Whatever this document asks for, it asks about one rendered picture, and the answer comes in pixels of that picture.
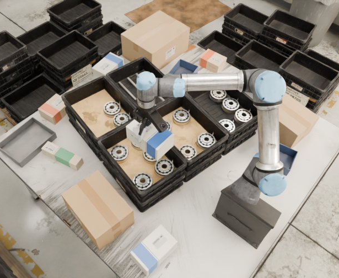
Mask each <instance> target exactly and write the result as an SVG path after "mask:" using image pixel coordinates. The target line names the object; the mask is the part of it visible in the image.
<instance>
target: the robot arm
mask: <svg viewBox="0 0 339 278"><path fill-rule="evenodd" d="M136 87H137V99H136V100H135V102H136V103H137V104H138V107H137V108H136V109H135V110H134V111H133V118H134V119H135V120H136V121H137V122H138V123H141V124H139V125H138V127H134V128H133V129H132V131H133V132H134V133H135V135H136V136H137V142H138V143H139V142H141V141H142V138H143V136H144V133H145V132H146V127H147V126H149V125H150V124H153V125H154V126H155V128H156V129H157V130H158V132H159V133H162V132H164V131H165V130H166V129H167V128H168V125H167V123H166V122H165V121H164V119H163V118H162V117H161V116H160V114H159V113H158V111H157V110H156V108H155V97H175V98H177V97H183V96H184V95H185V91H202V90H238V91H239V92H249V93H253V104H254V106H255V107H256V108H257V122H258V137H259V152H257V153H256V154H255V155H254V156H253V158H252V160H251V162H250V163H249V165H248V166H247V168H246V169H245V171H244V172H243V174H242V176H241V177H239V178H238V179H237V180H236V181H235V182H233V183H232V185H231V186H230V189H231V191H232V192H233V193H234V194H235V195H236V196H237V197H239V198H240V199H242V200H243V201H245V202H247V203H249V204H252V205H256V204H257V203H258V201H259V198H260V194H261V192H262V193H263V194H265V195H267V196H277V195H280V194H281V193H282V192H283V191H285V189H286V187H287V180H286V177H285V176H284V175H283V163H282V162H281V161H280V160H279V106H280V105H281V104H282V97H283V96H284V94H285V92H286V83H285V80H284V79H283V77H282V76H281V75H280V74H278V73H277V72H274V71H270V70H268V69H265V68H257V69H247V70H240V71H239V72H238V73H196V74H172V73H168V74H166V75H164V76H163V77H162V78H156V77H155V75H154V74H153V73H150V72H142V73H140V74H139V75H138V76H137V84H136ZM134 114H135V117H134Z"/></svg>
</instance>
